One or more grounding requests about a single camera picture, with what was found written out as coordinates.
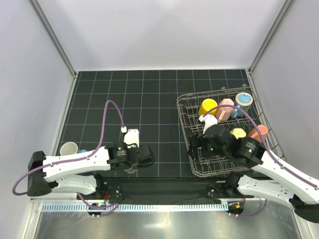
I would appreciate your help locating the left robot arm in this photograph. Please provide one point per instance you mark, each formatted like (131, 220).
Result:
(69, 173)

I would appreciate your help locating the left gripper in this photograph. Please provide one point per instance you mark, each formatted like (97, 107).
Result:
(145, 154)

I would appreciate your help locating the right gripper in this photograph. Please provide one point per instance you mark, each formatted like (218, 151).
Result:
(197, 145)

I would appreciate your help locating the yellow mug black handle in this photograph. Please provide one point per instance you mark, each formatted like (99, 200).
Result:
(206, 105)

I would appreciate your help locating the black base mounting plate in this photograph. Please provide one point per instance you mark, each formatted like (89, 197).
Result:
(163, 191)

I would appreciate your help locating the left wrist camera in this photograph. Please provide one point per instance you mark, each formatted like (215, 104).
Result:
(131, 137)

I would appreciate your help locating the blue butterfly mug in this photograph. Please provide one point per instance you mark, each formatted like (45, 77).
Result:
(243, 100)

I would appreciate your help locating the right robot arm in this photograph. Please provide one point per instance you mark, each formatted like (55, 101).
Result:
(287, 185)

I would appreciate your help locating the cream yellow faceted mug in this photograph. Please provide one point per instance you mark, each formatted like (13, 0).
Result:
(238, 133)

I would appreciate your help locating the white slotted cable duct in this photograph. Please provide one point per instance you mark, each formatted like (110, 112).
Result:
(81, 207)

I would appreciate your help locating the clear glass tumbler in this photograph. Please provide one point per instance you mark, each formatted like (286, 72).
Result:
(131, 171)

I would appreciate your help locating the white mug blue handle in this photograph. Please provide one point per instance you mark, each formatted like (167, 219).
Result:
(70, 148)

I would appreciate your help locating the pink faceted mug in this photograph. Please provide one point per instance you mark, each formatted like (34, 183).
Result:
(223, 113)

